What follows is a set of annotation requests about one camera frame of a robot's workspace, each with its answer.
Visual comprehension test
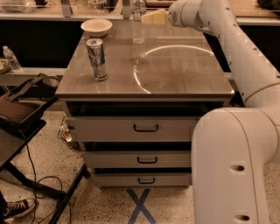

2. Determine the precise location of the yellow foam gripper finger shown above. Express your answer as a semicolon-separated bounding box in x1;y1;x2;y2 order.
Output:
141;9;168;25

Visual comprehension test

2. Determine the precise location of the clear plastic water bottle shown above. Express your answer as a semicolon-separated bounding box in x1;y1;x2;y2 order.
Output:
130;0;146;44

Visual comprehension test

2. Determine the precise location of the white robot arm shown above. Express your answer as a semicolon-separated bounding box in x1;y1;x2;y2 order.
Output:
168;0;280;224

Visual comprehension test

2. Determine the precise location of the small water bottle on shelf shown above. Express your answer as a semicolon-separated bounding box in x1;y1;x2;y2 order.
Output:
3;45;22;72

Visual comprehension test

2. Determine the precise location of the white paper bowl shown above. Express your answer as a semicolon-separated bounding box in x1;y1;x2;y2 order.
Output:
80;18;113;38

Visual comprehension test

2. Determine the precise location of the silver blue energy drink can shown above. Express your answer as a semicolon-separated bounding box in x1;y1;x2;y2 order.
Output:
86;38;107;81

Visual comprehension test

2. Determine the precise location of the grey three-drawer cabinet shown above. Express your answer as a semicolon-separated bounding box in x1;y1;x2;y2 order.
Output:
56;21;235;177

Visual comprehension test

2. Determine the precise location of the top grey drawer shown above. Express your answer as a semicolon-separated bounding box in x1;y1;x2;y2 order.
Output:
66;116;198;142

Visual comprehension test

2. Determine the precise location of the grey drawer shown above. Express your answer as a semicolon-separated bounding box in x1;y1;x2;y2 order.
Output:
66;116;198;142
93;172;191;187
81;150;191;168

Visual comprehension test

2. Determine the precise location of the middle grey drawer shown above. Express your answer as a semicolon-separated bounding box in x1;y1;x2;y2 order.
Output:
81;150;191;168

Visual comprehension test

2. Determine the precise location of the bottom grey drawer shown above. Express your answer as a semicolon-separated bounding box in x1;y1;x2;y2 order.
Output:
93;172;191;187

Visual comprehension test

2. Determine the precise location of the blue tape X mark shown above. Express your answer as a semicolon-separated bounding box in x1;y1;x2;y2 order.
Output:
127;189;156;224

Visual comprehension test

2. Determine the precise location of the black and white sneaker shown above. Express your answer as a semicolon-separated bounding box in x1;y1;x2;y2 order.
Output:
3;198;36;220

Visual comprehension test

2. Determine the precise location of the black cable on floor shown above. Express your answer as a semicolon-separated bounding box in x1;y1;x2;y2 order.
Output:
18;130;73;224

